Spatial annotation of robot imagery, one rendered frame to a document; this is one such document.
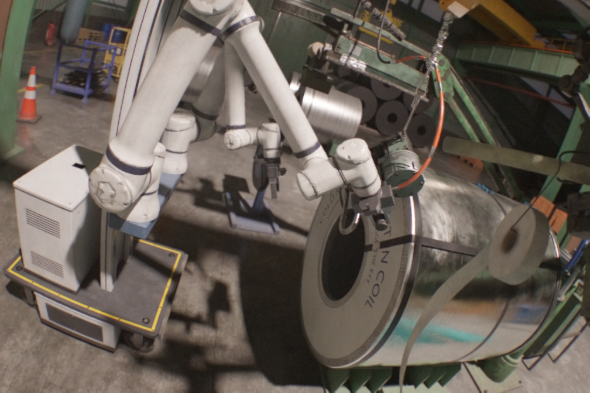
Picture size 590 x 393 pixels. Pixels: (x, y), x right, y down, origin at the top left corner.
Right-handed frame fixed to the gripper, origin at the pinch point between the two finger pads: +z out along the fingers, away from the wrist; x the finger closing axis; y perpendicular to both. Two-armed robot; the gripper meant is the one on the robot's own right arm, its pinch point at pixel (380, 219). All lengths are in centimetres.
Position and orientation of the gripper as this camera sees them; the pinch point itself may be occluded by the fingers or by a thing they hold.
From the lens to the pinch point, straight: 109.4
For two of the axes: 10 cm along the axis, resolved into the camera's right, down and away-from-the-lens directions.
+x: -9.0, 2.4, 3.6
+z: 4.2, 6.7, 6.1
